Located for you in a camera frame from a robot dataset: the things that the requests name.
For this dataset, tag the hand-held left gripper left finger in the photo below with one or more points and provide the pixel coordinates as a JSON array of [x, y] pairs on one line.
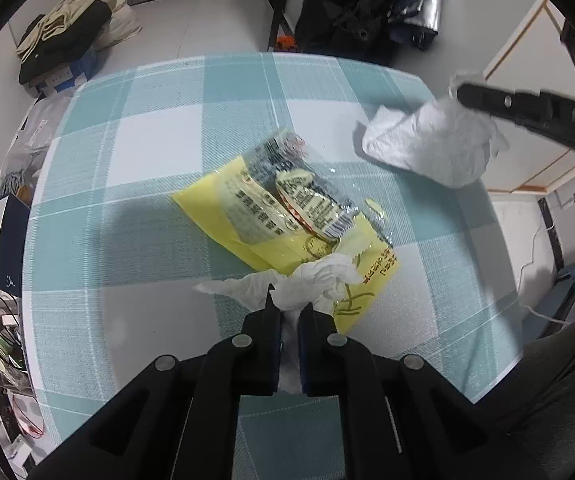
[[262, 355]]

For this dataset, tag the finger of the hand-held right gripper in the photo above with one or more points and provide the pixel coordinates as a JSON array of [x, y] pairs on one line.
[[507, 102]]

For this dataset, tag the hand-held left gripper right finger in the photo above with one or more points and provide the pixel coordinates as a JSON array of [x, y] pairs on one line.
[[317, 355]]

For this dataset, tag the white tissue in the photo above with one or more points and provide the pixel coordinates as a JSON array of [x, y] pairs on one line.
[[437, 145], [297, 285]]

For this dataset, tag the blue and silver cloth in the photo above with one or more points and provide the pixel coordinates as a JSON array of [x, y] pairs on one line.
[[420, 5]]

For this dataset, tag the clear printed snack wrapper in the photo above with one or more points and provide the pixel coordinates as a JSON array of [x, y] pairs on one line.
[[312, 205]]

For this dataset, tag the yellow plastic wrapper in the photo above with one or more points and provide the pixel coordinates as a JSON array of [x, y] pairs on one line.
[[217, 205]]

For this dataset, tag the black hanging bag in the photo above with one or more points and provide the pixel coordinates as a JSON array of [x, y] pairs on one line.
[[347, 5]]

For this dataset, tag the person's grey trouser leg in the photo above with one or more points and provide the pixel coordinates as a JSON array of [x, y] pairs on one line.
[[557, 400]]

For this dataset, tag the teal white checked tablecloth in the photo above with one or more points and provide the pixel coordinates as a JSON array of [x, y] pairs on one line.
[[167, 125]]

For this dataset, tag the green patterned cup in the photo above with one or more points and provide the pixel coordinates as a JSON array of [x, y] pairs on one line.
[[1, 349]]

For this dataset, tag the white and navy box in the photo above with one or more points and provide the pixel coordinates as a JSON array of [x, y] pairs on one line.
[[12, 245]]

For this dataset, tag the grey plastic bag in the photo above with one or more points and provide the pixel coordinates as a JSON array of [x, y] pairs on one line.
[[42, 125]]

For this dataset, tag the blue cardboard box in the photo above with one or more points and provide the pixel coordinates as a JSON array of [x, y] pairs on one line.
[[72, 72]]

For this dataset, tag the white cloth bag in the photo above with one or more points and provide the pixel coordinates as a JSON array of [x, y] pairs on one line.
[[117, 20]]

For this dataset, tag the black suitcase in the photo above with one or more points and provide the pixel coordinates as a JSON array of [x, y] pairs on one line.
[[67, 45]]

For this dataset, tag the beige cloth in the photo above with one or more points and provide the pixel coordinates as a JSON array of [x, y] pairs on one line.
[[57, 20]]

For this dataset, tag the black door frame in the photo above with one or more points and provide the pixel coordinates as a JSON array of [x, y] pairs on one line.
[[280, 5]]

